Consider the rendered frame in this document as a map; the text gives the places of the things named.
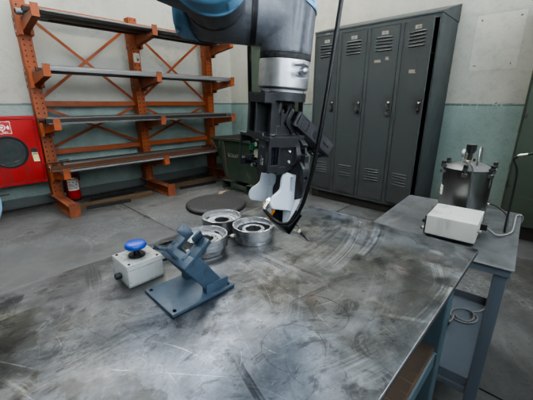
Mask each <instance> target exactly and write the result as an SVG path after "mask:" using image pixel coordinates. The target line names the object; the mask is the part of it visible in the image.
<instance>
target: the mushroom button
mask: <svg viewBox="0 0 533 400"><path fill-rule="evenodd" d="M146 245H147V243H146V241H145V240H143V239H133V240H129V241H127V242H126V243H125V250H127V251H133V254H134V255H137V254H139V253H140V250H141V249H143V248H145V247H146Z"/></svg>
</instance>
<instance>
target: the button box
mask: <svg viewBox="0 0 533 400"><path fill-rule="evenodd" d="M112 258H113V267H114V272H115V275H114V278H115V279H116V280H118V279H120V280H121V281H122V282H123V283H124V284H125V285H126V286H127V287H129V288H130V289H131V288H133V287H136V286H138V285H140V284H142V283H146V282H147V281H150V280H152V279H155V278H157V277H160V276H161V275H164V271H163V258H162V255H161V254H160V253H158V252H157V251H155V250H154V249H152V248H150V247H149V246H147V245H146V247H145V248H143V249H141V250H140V253H139V254H137V255H134V254H133V251H124V252H120V253H117V254H115V255H112Z"/></svg>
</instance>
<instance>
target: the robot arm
mask: <svg viewBox="0 0 533 400"><path fill-rule="evenodd" d="M156 1H158V2H161V3H164V4H166V5H169V6H171V9H172V17H173V22H174V28H175V31H176V33H177V34H178V35H179V36H180V37H181V38H183V39H187V40H195V41H197V42H200V43H205V42H215V43H223V44H240V45H250V46H260V58H259V82H258V86H259V88H262V90H260V91H259V92H251V91H249V98H248V114H247V132H240V153H239V164H247V163H250V164H251V166H252V167H255V168H256V170H257V171H260V172H261V176H260V180H259V182H258V183H257V184H256V185H254V186H253V187H252V188H251V189H250V190H249V194H248V196H249V198H250V199H251V200H255V201H261V202H265V201H266V200H267V199H268V198H270V208H268V209H267V211H268V212H269V213H270V212H271V210H283V212H282V222H288V221H289V220H290V218H291V217H292V216H293V213H294V212H295V210H296V208H297V206H298V204H299V201H300V200H301V198H302V196H303V194H304V192H305V188H306V186H307V182H308V179H309V156H308V155H307V152H308V153H309V154H310V155H311V156H314V152H315V147H316V139H317V135H318V130H319V129H318V128H317V127H316V126H315V125H314V124H313V123H312V122H311V121H310V120H309V119H308V118H307V117H306V116H305V115H304V114H303V113H302V112H300V111H294V109H293V108H294V102H305V98H306V94H303V92H304V91H307V90H308V84H309V69H310V62H311V56H312V49H313V35H314V27H315V20H316V16H317V0H156ZM243 140H249V153H246V157H242V147H243ZM333 146H334V144H333V143H332V142H331V141H330V140H329V139H328V138H327V137H326V136H325V135H324V134H323V133H322V137H321V142H320V149H319V153H318V157H321V156H322V157H329V155H330V153H331V151H332V148H333ZM286 171H291V172H290V173H288V172H286Z"/></svg>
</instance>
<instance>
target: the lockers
mask: <svg viewBox="0 0 533 400"><path fill-rule="evenodd" d="M461 12H462V4H457V5H452V6H444V7H439V8H435V9H431V10H423V11H418V12H414V13H406V14H402V15H397V16H392V17H384V18H380V19H375V20H371V21H363V22H359V23H354V24H349V25H341V26H340V27H339V35H338V40H337V46H336V56H335V61H334V67H333V72H332V81H331V86H330V91H329V96H328V105H327V110H326V115H325V119H324V127H323V132H322V133H323V134H324V135H325V136H326V137H327V138H328V139H329V140H330V141H331V142H332V143H333V144H334V146H333V148H332V151H331V153H330V155H329V157H322V156H321V157H317V161H316V167H315V171H314V175H313V180H312V183H311V187H310V188H312V189H313V190H312V195H315V196H318V197H322V198H328V199H331V200H335V201H338V202H345V203H348V204H352V205H355V206H361V207H365V208H368V209H372V210H377V211H381V212H385V213H386V212H387V211H388V210H390V209H392V208H393V207H394V206H395V205H396V204H398V203H399V202H401V201H402V200H404V199H405V198H407V197H408V196H409V195H415V196H420V197H425V198H430V194H431V185H432V180H433V175H434V170H435V161H436V156H437V151H438V146H439V137H440V132H441V127H442V122H443V113H444V108H445V102H446V97H447V88H448V83H449V78H450V73H451V65H452V60H453V55H454V46H455V41H456V36H457V31H458V23H459V22H460V17H461ZM334 30H335V28H331V29H326V30H323V31H319V32H316V33H315V34H316V40H315V59H314V78H313V115H312V123H313V124H314V125H315V126H316V127H317V128H318V129H319V125H320V117H321V112H322V107H323V102H324V93H325V87H326V82H327V77H328V68H329V62H330V57H331V51H332V42H333V36H334ZM357 108H358V109H359V113H357V114H355V111H356V110H357V111H358V109H357ZM387 108H388V109H389V115H385V109H386V112H388V109H387Z"/></svg>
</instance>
